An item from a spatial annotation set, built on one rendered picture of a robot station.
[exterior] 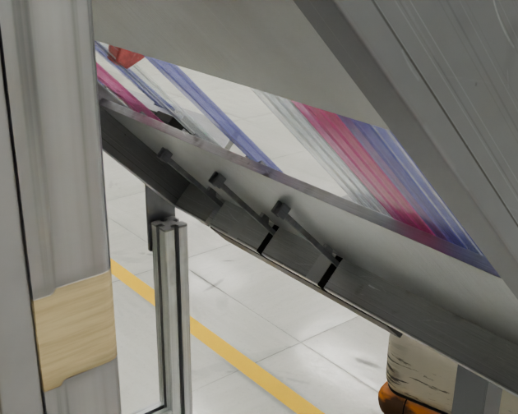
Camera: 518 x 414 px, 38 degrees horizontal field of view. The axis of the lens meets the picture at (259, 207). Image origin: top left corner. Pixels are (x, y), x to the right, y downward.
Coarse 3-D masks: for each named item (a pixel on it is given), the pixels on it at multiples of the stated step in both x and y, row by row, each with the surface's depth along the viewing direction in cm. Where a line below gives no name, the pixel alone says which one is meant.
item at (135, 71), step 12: (108, 48) 69; (132, 72) 72; (144, 72) 73; (144, 84) 73; (156, 84) 74; (156, 96) 75; (168, 96) 75; (168, 108) 76; (180, 108) 77; (180, 120) 77; (192, 120) 78; (192, 132) 79; (204, 132) 80; (216, 144) 81
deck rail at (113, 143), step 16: (112, 96) 94; (112, 128) 95; (112, 144) 96; (128, 144) 97; (144, 144) 99; (128, 160) 98; (144, 160) 100; (160, 160) 101; (144, 176) 101; (160, 176) 102; (176, 176) 104; (160, 192) 103; (176, 192) 105
